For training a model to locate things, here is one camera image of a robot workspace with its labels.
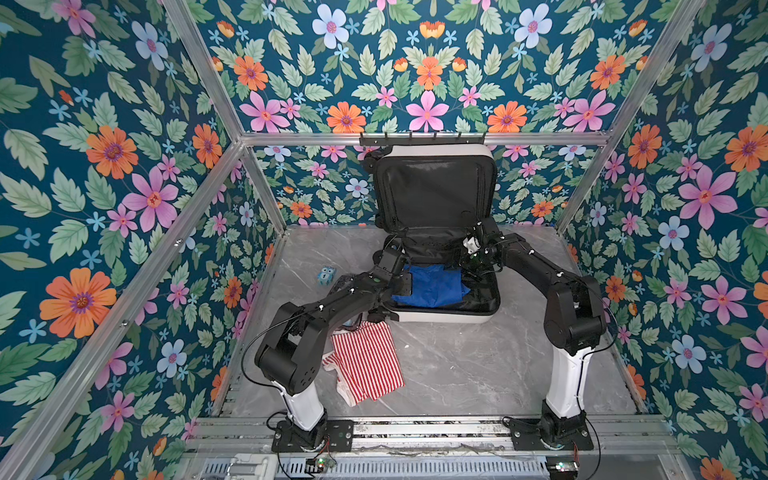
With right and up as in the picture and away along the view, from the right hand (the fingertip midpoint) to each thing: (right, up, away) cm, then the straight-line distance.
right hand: (452, 267), depth 95 cm
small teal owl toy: (-43, -3, +9) cm, 44 cm away
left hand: (-13, -2, -5) cm, 14 cm away
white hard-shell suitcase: (-7, +21, 0) cm, 23 cm away
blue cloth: (-6, -6, +1) cm, 8 cm away
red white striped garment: (-27, -27, -10) cm, 39 cm away
